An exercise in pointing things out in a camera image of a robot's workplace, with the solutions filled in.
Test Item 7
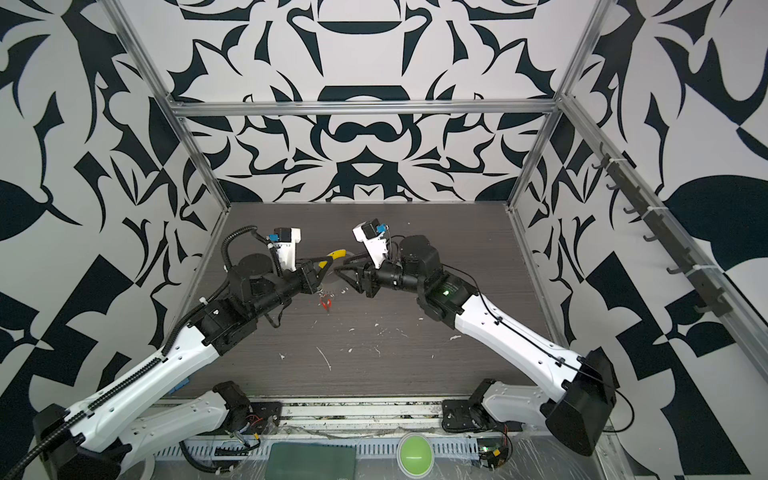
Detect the green round button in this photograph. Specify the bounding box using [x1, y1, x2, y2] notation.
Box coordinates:
[396, 433, 434, 479]

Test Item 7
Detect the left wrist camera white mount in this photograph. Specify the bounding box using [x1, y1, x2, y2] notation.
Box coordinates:
[268, 227, 302, 271]

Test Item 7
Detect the small circuit board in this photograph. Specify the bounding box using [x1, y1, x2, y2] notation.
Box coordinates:
[478, 436, 513, 470]

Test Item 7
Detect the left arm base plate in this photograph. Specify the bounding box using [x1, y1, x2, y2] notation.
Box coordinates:
[237, 401, 283, 436]

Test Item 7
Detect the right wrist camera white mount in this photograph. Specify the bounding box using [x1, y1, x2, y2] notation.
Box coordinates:
[352, 219, 389, 269]

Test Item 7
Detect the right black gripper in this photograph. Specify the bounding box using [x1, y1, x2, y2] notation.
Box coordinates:
[338, 249, 433, 299]

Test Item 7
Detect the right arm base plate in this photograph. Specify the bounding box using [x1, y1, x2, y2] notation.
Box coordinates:
[441, 399, 523, 433]

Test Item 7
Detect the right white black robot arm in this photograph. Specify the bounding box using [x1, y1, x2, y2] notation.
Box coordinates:
[335, 225, 623, 456]

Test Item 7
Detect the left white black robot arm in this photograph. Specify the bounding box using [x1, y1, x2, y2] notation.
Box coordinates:
[5, 225, 334, 479]

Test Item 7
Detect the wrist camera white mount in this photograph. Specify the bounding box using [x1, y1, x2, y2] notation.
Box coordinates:
[268, 227, 302, 271]
[352, 219, 389, 269]

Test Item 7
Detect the white slotted cable duct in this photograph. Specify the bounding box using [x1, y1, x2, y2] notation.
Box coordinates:
[128, 437, 481, 462]

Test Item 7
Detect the dark green pad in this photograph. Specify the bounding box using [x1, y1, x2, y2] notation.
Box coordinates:
[264, 442, 357, 480]

